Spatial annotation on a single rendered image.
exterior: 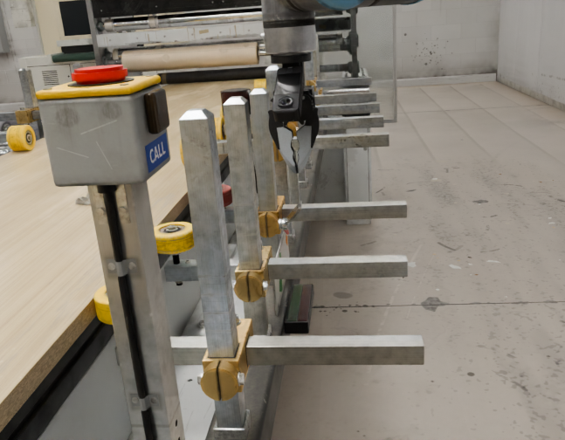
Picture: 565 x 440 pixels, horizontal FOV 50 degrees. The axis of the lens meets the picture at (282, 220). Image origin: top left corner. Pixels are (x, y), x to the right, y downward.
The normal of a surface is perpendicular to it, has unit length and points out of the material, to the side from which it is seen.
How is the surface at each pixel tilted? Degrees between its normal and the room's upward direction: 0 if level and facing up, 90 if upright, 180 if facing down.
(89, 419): 90
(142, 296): 90
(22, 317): 0
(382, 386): 0
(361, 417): 0
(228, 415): 90
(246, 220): 90
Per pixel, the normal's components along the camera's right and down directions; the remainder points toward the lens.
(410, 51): -0.08, 0.33
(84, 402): 0.99, -0.03
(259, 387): -0.07, -0.94
